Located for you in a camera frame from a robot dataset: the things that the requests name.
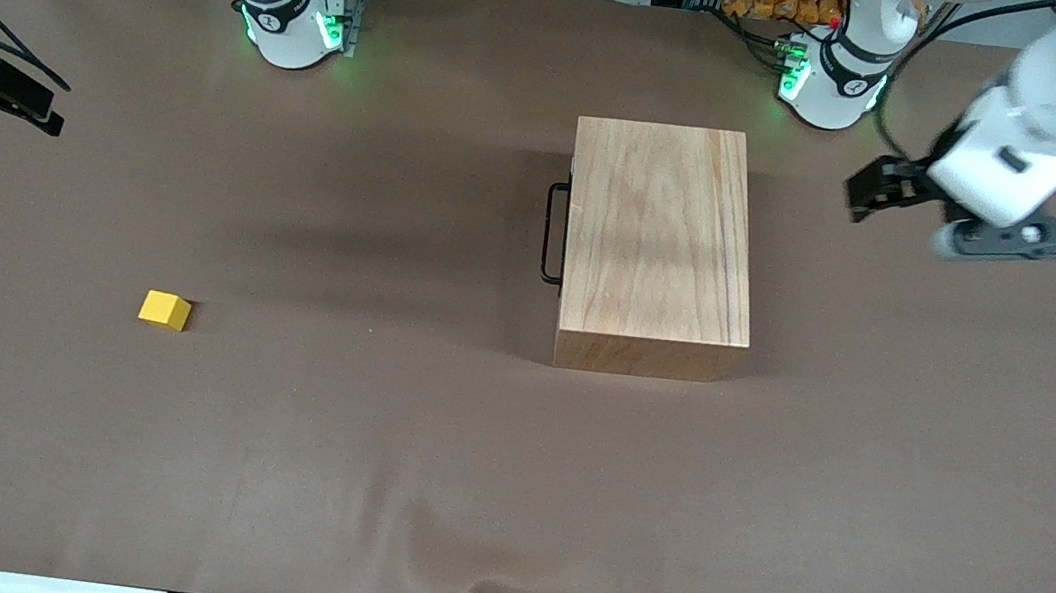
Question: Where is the yellow wooden block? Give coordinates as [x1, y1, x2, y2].
[136, 288, 195, 334]

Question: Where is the black metal drawer handle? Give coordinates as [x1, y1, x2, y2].
[537, 180, 576, 288]

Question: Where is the wooden drawer cabinet box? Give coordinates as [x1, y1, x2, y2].
[547, 111, 776, 392]

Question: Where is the brown table cover sheet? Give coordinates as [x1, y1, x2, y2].
[0, 0, 1056, 593]

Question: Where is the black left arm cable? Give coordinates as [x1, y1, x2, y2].
[865, 0, 1056, 182]

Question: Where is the black base cable bundle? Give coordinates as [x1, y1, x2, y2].
[706, 9, 807, 77]

